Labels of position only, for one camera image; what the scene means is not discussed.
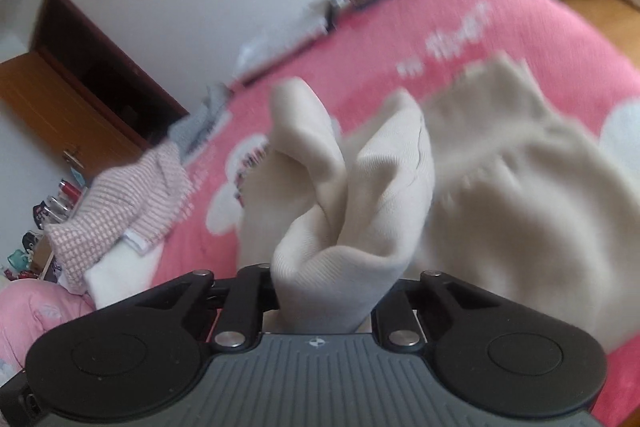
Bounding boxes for person's pink clothing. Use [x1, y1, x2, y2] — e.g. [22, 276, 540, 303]
[0, 279, 97, 389]

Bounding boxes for pink white houndstooth sweater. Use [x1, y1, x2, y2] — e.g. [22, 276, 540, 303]
[45, 142, 197, 294]

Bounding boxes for white fleece cloth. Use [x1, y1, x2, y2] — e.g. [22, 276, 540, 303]
[82, 242, 167, 311]

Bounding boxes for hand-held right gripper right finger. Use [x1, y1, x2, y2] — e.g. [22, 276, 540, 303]
[371, 271, 502, 351]

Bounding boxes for wooden door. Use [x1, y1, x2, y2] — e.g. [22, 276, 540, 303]
[0, 52, 147, 188]

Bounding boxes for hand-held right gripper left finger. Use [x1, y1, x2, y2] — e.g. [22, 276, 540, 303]
[134, 263, 281, 353]

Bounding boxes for pink floral blanket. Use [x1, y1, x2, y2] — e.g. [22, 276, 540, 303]
[150, 0, 640, 418]

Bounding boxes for dark door frame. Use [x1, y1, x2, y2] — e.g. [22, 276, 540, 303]
[30, 0, 191, 144]

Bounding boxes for white folded garment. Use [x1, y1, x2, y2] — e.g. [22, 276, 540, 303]
[235, 4, 332, 80]

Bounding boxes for beige zip jacket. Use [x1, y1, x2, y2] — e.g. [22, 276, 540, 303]
[235, 54, 640, 358]

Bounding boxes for grey garment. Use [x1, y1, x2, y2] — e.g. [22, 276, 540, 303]
[167, 82, 234, 158]

